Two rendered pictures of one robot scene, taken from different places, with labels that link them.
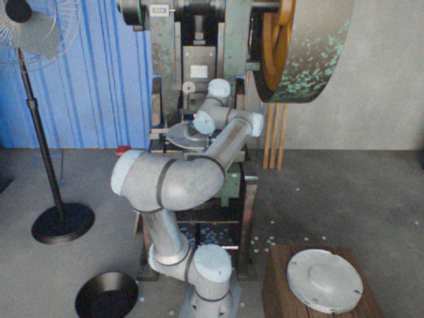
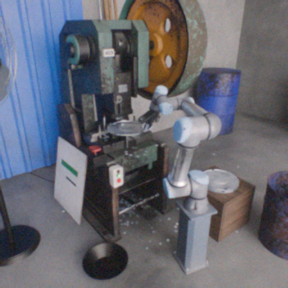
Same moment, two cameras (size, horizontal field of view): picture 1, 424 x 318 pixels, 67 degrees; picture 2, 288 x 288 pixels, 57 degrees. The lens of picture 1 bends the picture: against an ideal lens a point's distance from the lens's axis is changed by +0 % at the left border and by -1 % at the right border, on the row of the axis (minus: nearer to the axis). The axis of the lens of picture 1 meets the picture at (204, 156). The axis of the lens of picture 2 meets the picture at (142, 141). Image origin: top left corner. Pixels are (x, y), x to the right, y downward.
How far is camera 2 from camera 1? 1.04 m
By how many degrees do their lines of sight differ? 33
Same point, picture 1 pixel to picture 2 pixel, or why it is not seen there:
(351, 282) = (230, 176)
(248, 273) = (167, 208)
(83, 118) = not seen: outside the picture
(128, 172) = (192, 125)
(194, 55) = (119, 78)
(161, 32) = (106, 66)
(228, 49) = (140, 72)
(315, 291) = (222, 185)
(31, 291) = not seen: outside the picture
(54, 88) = not seen: outside the picture
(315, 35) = (195, 56)
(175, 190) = (216, 125)
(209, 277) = (204, 182)
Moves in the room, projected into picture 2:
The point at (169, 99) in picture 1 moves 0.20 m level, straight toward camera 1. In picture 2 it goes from (88, 114) to (103, 121)
